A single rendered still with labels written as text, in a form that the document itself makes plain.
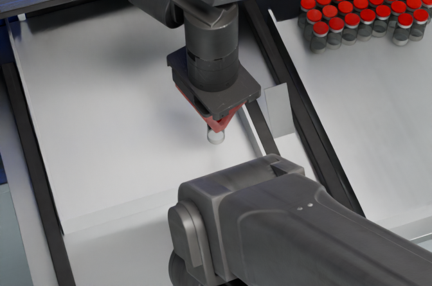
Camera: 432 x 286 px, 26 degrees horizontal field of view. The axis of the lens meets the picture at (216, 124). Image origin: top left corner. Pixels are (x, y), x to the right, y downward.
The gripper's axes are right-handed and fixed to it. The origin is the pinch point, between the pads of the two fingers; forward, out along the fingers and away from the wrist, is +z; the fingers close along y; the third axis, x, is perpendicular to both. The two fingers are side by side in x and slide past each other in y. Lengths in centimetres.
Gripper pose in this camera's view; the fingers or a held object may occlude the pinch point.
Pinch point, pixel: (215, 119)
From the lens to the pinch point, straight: 112.4
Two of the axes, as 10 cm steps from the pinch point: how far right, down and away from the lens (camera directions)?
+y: -5.6, -6.6, 4.9
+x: -8.3, 4.7, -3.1
